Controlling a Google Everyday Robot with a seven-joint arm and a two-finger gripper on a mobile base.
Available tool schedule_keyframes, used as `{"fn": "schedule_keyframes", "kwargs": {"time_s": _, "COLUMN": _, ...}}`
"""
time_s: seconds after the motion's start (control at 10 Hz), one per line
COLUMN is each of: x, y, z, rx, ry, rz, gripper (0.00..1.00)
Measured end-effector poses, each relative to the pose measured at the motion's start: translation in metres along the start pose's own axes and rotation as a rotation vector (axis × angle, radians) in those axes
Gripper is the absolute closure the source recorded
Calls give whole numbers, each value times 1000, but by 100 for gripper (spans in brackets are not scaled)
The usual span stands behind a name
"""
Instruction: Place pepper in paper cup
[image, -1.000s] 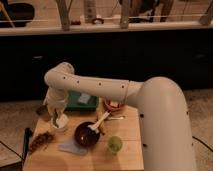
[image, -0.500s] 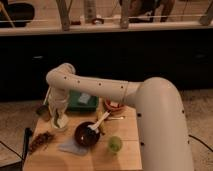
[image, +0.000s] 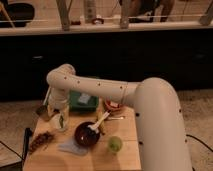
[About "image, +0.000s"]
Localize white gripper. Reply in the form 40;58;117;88
47;88;69;114

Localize green pepper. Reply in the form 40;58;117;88
59;115;64;129

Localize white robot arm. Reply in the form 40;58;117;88
46;64;193;171

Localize white paper cup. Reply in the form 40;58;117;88
50;113;68;132

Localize green plastic cup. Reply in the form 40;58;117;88
107;136;123;154

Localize green tray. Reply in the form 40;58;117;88
69;91;99;112

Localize white plastic spoon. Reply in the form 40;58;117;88
88;112;110;131

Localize brown dried chili bunch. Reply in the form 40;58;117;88
28;132;54;154

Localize dark brown bowl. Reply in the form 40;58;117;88
74;122;100;147

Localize red bowl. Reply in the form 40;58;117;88
104;100;124;112

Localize black cable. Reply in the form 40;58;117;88
0;127;34;168

